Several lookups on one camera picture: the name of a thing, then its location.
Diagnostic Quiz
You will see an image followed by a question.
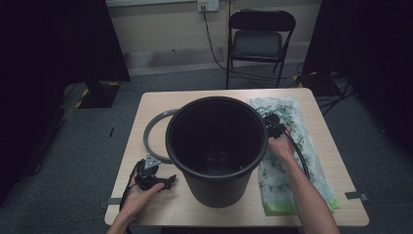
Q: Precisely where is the black folding chair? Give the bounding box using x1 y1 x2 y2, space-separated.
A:
226 9 297 90

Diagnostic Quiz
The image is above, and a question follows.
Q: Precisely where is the right hand-held gripper cable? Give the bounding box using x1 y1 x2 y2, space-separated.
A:
282 127 312 180

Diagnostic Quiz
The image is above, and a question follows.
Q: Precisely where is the hand-held gripper cable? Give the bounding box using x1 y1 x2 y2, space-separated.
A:
118 161 139 214
282 127 312 180

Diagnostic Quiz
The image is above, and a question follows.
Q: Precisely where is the grey tape strip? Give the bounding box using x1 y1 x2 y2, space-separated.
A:
98 197 123 209
344 191 370 202

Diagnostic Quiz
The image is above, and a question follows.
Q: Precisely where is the black ribbed trash bin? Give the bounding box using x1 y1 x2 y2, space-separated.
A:
165 96 270 209

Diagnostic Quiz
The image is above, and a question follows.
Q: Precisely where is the bundle of black floor cables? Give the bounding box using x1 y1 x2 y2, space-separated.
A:
315 76 357 117

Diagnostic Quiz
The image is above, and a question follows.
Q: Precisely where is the clear butterfly print garbage bag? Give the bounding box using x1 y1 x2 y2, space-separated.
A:
247 97 341 216

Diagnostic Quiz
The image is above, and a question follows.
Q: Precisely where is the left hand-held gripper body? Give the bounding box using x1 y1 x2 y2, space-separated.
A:
134 153 163 191

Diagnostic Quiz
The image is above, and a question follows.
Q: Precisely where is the person's right hand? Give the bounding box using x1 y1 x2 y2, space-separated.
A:
268 127 296 164

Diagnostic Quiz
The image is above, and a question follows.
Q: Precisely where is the left hand-held gripper cable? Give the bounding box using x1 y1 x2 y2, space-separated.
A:
118 161 139 214

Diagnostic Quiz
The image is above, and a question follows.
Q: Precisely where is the dark curtain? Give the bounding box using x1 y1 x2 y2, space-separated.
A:
303 0 413 154
0 0 131 206

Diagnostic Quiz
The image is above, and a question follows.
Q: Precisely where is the person's left hand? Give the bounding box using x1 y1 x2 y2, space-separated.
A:
120 182 166 222

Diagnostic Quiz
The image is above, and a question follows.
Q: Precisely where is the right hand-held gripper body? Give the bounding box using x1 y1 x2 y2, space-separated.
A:
264 112 287 139

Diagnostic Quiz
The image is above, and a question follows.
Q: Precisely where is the white wall socket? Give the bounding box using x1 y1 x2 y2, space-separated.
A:
197 0 220 13

